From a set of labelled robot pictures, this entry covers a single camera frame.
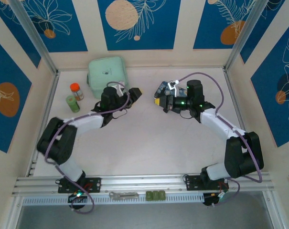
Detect starry night painted box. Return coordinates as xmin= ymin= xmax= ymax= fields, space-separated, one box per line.
xmin=154 ymin=81 xmax=188 ymax=99

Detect mint green square case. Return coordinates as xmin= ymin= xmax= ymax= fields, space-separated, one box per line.
xmin=87 ymin=56 xmax=128 ymax=99

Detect orange capped spice bottle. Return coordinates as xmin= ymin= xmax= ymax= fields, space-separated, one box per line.
xmin=70 ymin=83 xmax=85 ymax=101

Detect green cylindrical canister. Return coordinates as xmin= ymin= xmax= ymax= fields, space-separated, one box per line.
xmin=65 ymin=95 xmax=81 ymax=113

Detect aluminium front beam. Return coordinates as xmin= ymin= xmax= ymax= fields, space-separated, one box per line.
xmin=12 ymin=173 xmax=276 ymax=197

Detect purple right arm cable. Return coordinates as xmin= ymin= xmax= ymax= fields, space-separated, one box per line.
xmin=179 ymin=72 xmax=264 ymax=208

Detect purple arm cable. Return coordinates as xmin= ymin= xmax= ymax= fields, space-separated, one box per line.
xmin=44 ymin=81 xmax=131 ymax=214
xmin=179 ymin=72 xmax=264 ymax=208

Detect aluminium table side rail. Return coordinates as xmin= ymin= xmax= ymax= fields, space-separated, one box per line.
xmin=222 ymin=67 xmax=261 ymax=173
xmin=26 ymin=70 xmax=61 ymax=177

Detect aluminium frame post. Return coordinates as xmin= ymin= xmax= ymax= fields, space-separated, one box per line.
xmin=5 ymin=195 xmax=24 ymax=229
xmin=223 ymin=0 xmax=267 ymax=72
xmin=262 ymin=190 xmax=285 ymax=229
xmin=8 ymin=0 xmax=60 ymax=76

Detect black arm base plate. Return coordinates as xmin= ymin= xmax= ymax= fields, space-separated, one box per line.
xmin=57 ymin=177 xmax=102 ymax=194
xmin=183 ymin=175 xmax=230 ymax=191

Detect white slotted cable duct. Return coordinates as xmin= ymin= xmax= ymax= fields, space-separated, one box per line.
xmin=22 ymin=192 xmax=204 ymax=206

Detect flat silver metal bracket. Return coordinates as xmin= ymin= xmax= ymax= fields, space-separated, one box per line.
xmin=108 ymin=191 xmax=140 ymax=200

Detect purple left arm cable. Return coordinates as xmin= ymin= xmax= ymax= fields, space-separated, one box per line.
xmin=44 ymin=81 xmax=131 ymax=214

